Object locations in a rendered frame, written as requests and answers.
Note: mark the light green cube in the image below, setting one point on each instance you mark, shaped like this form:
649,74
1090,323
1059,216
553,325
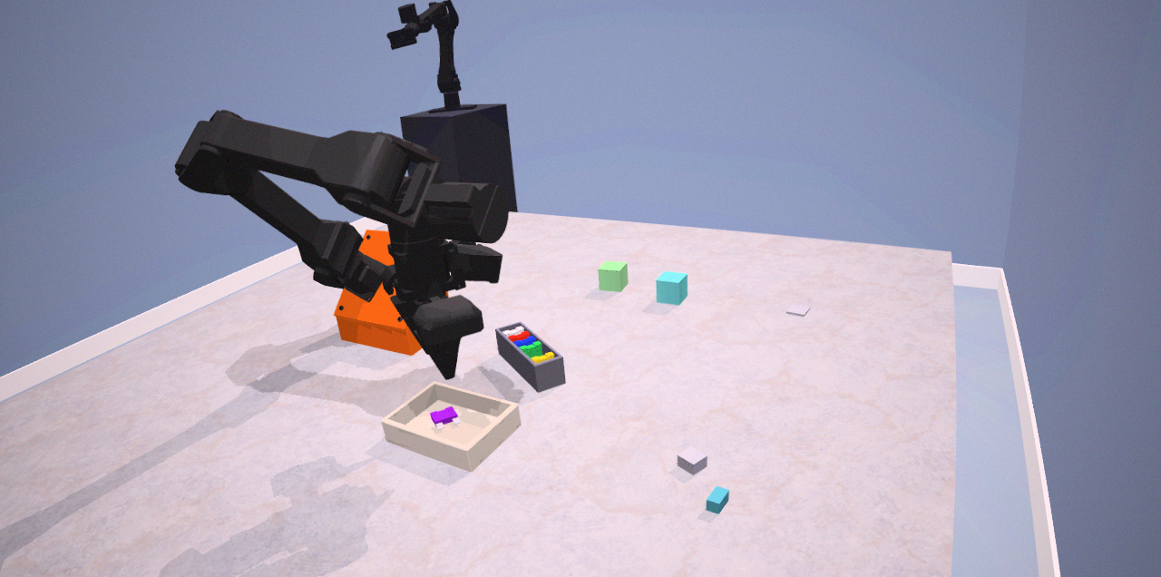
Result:
613,276

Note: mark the green blade fuse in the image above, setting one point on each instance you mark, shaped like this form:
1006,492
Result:
533,350

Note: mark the small cyan block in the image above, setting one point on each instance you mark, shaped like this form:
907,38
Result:
717,500

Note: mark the teal cube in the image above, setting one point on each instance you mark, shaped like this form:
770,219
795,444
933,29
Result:
672,288

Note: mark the violet blade fuse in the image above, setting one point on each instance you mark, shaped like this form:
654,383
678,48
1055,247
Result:
444,417

